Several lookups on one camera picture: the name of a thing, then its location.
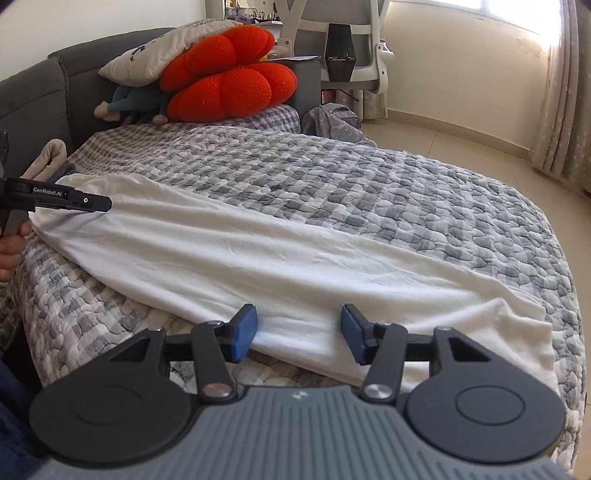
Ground grey backpack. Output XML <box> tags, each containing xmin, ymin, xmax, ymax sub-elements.
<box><xmin>300</xmin><ymin>102</ymin><xmax>377</xmax><ymax>146</ymax></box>

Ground person's blue-clad leg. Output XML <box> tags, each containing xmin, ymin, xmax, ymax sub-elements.
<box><xmin>0</xmin><ymin>355</ymin><xmax>51</xmax><ymax>480</ymax></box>

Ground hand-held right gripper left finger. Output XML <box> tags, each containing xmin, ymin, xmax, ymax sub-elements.
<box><xmin>108</xmin><ymin>304</ymin><xmax>258</xmax><ymax>401</ymax></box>

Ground white desk with clutter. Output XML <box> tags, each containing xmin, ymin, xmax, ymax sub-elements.
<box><xmin>222</xmin><ymin>0</ymin><xmax>287</xmax><ymax>28</ymax></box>

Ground large window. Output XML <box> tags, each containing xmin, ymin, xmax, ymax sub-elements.
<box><xmin>480</xmin><ymin>0</ymin><xmax>573</xmax><ymax>22</ymax></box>

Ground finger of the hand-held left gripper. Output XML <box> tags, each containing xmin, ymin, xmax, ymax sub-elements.
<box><xmin>68</xmin><ymin>192</ymin><xmax>113</xmax><ymax>214</ymax></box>

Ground grey padded headboard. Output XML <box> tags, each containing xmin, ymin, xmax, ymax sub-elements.
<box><xmin>0</xmin><ymin>28</ymin><xmax>176</xmax><ymax>185</ymax></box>

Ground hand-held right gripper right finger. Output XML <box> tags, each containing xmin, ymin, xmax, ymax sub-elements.
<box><xmin>340</xmin><ymin>304</ymin><xmax>492</xmax><ymax>402</ymax></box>

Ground blue monkey plush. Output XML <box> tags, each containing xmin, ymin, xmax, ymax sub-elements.
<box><xmin>95</xmin><ymin>84</ymin><xmax>169</xmax><ymax>125</ymax></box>

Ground white pants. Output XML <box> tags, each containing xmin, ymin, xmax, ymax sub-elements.
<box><xmin>34</xmin><ymin>173</ymin><xmax>555</xmax><ymax>395</ymax></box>

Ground white office chair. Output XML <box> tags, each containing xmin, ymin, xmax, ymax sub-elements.
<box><xmin>274</xmin><ymin>0</ymin><xmax>395</xmax><ymax>95</ymax></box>

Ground red pumpkin cushion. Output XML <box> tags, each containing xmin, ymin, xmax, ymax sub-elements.
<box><xmin>159</xmin><ymin>25</ymin><xmax>297</xmax><ymax>123</ymax></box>

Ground white printed pillow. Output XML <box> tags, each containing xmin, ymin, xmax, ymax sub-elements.
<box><xmin>98</xmin><ymin>17</ymin><xmax>243</xmax><ymax>88</ymax></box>

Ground person's left hand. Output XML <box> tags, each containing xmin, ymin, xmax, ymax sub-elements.
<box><xmin>0</xmin><ymin>219</ymin><xmax>34</xmax><ymax>282</ymax></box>

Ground grey star-print curtain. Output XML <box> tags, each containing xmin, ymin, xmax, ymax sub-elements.
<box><xmin>529</xmin><ymin>0</ymin><xmax>591</xmax><ymax>197</ymax></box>

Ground folded beige fleece blanket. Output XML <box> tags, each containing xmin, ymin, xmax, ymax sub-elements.
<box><xmin>21</xmin><ymin>140</ymin><xmax>77</xmax><ymax>183</ymax></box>

